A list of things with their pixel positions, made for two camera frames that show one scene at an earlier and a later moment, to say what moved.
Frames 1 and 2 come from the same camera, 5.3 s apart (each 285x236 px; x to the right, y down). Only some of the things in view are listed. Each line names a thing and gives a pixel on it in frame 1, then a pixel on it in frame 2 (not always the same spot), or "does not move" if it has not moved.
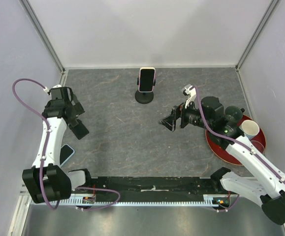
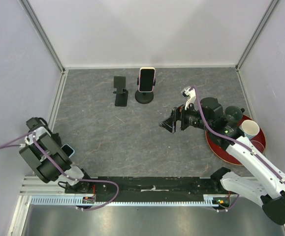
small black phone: [79, 130] to [119, 83]
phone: [146, 79] does not move
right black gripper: [178, 111] does not move
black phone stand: [144, 97] does not move
